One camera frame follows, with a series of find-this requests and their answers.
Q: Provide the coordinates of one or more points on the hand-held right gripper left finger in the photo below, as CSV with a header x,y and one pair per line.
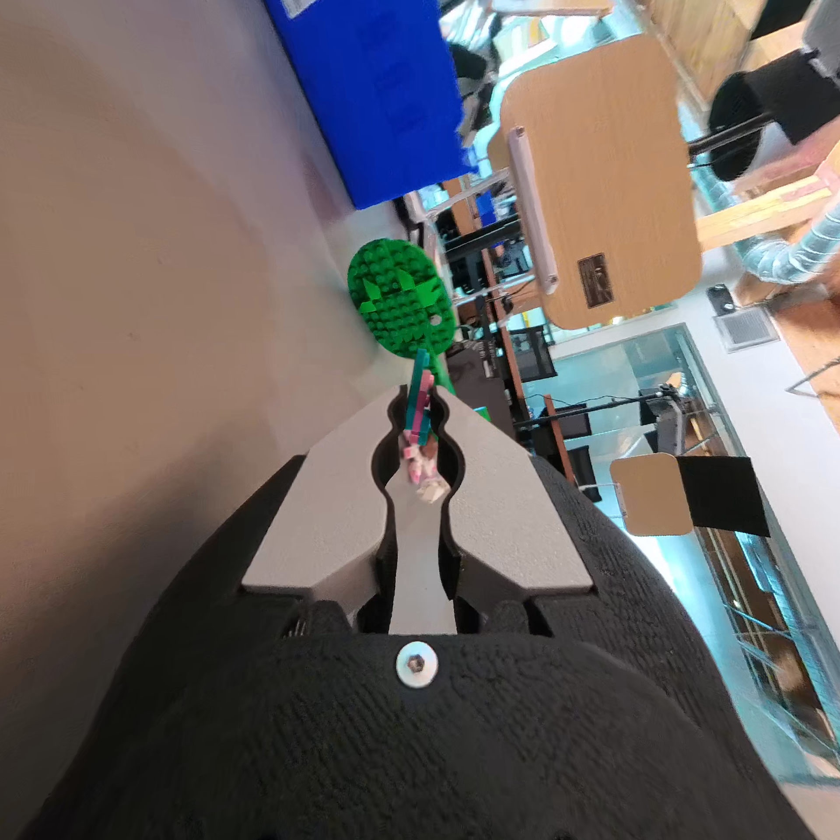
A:
x,y
315,525

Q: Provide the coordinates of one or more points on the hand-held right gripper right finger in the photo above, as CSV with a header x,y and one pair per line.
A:
x,y
518,525

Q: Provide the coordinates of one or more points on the yellow teal pink lego strip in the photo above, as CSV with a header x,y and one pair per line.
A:
x,y
415,400

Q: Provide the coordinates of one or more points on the pink white lego flower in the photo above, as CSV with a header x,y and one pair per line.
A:
x,y
430,489

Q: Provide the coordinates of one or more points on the green lego plant model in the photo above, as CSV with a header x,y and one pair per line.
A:
x,y
400,295

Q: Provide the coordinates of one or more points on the small wooden panel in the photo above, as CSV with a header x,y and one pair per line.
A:
x,y
649,492

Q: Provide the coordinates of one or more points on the white air vent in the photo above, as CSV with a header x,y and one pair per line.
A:
x,y
745,328

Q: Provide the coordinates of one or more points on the raised wooden desk top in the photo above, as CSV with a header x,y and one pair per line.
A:
x,y
610,164

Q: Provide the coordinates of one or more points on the blue plastic bin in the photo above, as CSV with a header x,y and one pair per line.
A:
x,y
374,85

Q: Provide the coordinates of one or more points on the white desk frame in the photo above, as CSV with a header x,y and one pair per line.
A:
x,y
531,210

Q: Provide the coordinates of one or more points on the silver air duct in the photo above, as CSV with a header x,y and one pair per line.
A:
x,y
787,253

